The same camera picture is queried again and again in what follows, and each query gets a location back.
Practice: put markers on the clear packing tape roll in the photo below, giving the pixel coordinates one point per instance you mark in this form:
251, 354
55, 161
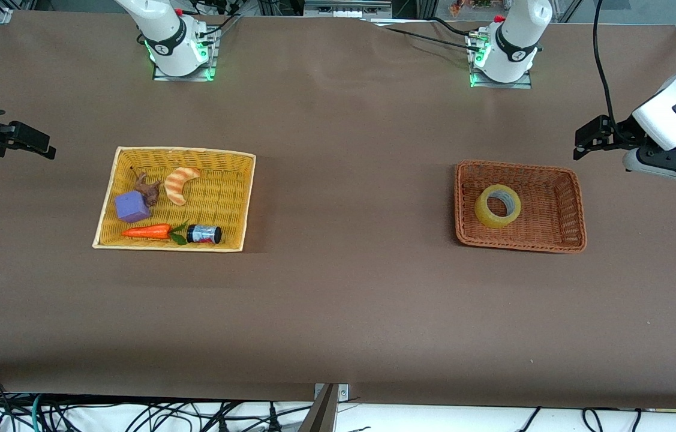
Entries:
484, 213

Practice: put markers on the grey metal equipment box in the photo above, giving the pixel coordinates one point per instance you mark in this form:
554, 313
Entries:
346, 7

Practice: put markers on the small printed can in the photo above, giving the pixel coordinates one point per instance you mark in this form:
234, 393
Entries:
204, 234

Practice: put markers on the purple cube block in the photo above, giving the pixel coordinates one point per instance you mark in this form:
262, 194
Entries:
131, 207

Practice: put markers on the diagonal metal strut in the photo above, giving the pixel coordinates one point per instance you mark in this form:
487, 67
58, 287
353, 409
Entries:
321, 414

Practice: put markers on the metal table edge bracket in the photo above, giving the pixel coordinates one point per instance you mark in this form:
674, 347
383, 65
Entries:
342, 391

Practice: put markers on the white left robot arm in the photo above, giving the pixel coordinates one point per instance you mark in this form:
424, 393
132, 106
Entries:
673, 111

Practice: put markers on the brown toy lion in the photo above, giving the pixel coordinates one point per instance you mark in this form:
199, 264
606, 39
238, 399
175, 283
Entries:
149, 191

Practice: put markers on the toy croissant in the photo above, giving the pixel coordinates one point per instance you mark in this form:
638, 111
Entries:
179, 183

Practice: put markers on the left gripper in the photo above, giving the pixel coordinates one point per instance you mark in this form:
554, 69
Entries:
624, 132

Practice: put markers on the brown woven basket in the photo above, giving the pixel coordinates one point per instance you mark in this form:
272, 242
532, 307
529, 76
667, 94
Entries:
553, 210

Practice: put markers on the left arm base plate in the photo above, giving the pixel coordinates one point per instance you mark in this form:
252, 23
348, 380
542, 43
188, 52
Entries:
475, 81

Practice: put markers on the yellow woven basket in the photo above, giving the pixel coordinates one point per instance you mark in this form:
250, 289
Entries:
230, 231

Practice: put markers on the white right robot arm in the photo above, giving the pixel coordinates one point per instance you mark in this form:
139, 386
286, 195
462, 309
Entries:
164, 36

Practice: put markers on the orange toy carrot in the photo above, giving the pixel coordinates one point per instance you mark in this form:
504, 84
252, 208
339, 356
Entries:
149, 231

